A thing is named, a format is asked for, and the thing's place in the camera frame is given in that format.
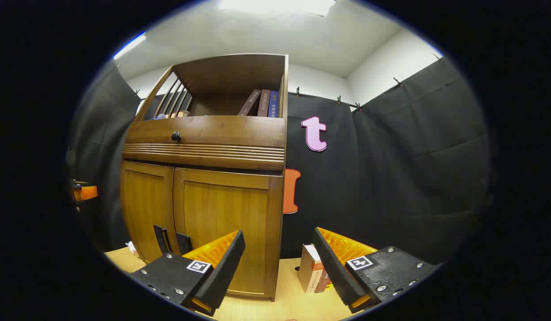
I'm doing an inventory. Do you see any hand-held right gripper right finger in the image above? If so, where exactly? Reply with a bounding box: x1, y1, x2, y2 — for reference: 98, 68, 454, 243
311, 226, 439, 313

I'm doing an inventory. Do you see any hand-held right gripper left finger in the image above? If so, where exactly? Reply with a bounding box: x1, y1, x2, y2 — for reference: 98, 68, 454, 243
129, 229, 246, 317

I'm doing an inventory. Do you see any wooden cabinet door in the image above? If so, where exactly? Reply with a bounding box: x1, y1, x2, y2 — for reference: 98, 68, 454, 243
172, 167, 284, 298
120, 160, 177, 264

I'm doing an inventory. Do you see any wooden double-door shoe cabinet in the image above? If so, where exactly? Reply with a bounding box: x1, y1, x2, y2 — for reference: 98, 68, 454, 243
119, 53, 289, 302

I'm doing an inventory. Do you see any brown book with white print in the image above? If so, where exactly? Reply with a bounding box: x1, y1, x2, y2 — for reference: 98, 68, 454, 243
314, 267, 332, 293

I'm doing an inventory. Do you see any beige book with orange band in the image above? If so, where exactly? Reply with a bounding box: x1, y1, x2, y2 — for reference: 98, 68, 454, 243
297, 244, 324, 293

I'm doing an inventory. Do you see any black backdrop cloth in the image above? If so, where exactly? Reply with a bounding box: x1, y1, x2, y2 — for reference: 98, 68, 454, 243
67, 56, 492, 268

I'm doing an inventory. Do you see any wooden drawer with black knob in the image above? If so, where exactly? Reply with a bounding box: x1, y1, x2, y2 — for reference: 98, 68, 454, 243
125, 115, 286, 150

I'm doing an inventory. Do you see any narrow ceiling light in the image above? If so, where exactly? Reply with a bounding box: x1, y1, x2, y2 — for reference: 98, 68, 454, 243
113, 31, 147, 61

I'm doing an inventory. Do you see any large ceiling light panel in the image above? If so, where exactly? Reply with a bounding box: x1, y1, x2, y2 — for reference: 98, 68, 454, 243
219, 0, 337, 17

